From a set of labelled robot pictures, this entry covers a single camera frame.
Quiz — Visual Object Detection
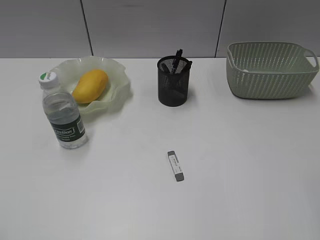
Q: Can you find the black marker pen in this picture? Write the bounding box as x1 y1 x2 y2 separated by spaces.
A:
161 63 171 74
181 61 193 74
171 49 183 74

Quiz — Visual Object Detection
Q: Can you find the yellow mango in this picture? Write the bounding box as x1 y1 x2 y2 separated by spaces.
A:
72 69 109 104

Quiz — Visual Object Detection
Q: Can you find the clear plastic water bottle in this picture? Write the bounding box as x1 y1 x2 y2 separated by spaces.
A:
38 71 88 149

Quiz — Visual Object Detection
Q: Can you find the grey white eraser left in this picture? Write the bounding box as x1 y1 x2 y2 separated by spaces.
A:
167 150 185 182

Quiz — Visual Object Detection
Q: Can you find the frosted green wavy plate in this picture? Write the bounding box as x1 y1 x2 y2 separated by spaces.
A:
51 56 133 124

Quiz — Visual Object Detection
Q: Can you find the black mesh pen holder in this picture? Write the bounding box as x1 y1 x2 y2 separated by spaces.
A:
157 55 191 107

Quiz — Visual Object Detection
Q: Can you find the pale green plastic basket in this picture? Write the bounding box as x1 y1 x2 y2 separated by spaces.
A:
226 41 320 100

